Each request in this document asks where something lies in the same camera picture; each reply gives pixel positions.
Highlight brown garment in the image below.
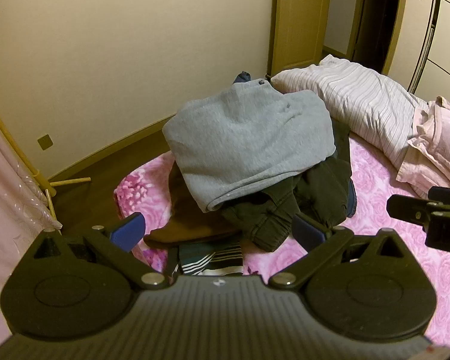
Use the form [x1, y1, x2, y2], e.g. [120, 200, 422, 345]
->
[143, 165, 241, 249]

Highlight pink floral blanket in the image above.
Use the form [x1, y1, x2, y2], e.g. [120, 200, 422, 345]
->
[113, 131, 450, 349]

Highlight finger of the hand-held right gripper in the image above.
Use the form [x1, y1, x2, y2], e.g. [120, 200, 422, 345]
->
[386, 194, 441, 230]
[427, 186, 450, 206]

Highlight striped white duvet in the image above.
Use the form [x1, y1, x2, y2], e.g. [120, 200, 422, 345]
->
[271, 55, 430, 171]

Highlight striped dark garment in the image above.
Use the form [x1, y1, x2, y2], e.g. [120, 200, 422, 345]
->
[178, 243, 244, 276]

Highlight pink crinkled pillow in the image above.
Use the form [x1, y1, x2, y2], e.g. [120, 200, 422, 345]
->
[397, 95, 450, 199]

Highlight dark green pants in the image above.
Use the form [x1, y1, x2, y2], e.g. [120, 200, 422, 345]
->
[221, 120, 355, 253]

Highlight yellow wooden rack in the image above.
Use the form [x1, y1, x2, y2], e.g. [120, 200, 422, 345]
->
[0, 90, 91, 229]

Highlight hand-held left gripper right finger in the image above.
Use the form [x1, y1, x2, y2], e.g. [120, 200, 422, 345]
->
[268, 213, 417, 291]

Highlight grey sweatshirt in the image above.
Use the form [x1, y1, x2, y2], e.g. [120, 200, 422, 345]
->
[162, 79, 336, 212]

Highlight white sliding wardrobe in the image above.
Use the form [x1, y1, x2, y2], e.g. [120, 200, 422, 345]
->
[407, 0, 450, 109]

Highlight wooden door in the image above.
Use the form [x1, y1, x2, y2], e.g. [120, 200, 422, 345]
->
[271, 0, 332, 75]

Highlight pink sheer curtain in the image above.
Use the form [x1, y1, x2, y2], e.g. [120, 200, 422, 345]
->
[0, 101, 62, 342]

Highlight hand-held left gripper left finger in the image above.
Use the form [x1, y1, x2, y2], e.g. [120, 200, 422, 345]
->
[20, 213, 171, 291]

